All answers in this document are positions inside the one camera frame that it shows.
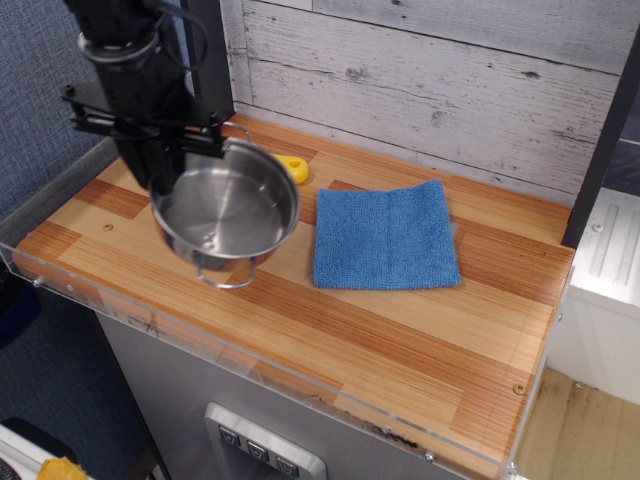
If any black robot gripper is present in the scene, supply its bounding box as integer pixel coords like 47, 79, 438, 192
61, 49, 224, 195

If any silver steel pot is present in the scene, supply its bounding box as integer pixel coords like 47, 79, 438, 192
149, 122, 301, 290

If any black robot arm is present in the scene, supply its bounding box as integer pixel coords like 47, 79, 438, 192
61, 1, 222, 195

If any blue microfiber rag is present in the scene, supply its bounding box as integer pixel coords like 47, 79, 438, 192
313, 180, 461, 291

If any white yellow toy knife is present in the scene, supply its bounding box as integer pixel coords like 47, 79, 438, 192
274, 154, 310, 185

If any grey dispenser panel with buttons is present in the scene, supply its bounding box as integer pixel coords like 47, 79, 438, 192
204, 402, 328, 480

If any clear acrylic table guard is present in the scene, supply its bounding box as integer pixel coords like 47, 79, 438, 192
1, 131, 573, 479

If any yellow object at bottom left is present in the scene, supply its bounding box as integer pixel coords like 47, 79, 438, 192
37, 457, 88, 480

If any white ribbed appliance top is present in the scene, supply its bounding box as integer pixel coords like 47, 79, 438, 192
547, 188, 639, 404

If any dark grey vertical post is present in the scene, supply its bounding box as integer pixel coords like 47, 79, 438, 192
179, 0, 234, 121

